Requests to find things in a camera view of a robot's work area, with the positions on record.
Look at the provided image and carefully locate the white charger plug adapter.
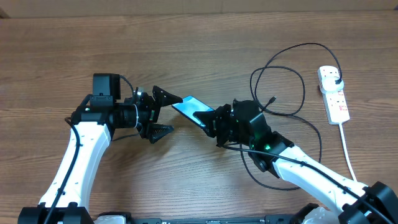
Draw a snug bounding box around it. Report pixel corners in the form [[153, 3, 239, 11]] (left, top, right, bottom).
[[320, 77, 345, 94]]

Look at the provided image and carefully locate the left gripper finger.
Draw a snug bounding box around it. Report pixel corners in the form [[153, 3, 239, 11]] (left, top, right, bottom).
[[147, 123, 174, 144], [152, 86, 183, 107]]

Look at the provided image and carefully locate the white power strip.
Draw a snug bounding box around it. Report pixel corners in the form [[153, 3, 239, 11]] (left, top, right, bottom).
[[317, 65, 350, 125]]

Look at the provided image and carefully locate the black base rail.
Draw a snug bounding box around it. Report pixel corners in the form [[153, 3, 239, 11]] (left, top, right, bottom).
[[93, 212, 315, 224]]

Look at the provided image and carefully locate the Samsung Galaxy smartphone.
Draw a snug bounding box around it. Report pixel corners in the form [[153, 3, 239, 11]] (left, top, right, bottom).
[[172, 96, 213, 129]]

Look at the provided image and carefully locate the black USB charging cable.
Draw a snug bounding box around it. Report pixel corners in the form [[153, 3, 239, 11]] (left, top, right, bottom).
[[239, 42, 343, 191]]

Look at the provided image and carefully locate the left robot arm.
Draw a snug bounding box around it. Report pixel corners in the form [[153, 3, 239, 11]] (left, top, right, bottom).
[[17, 73, 183, 223]]

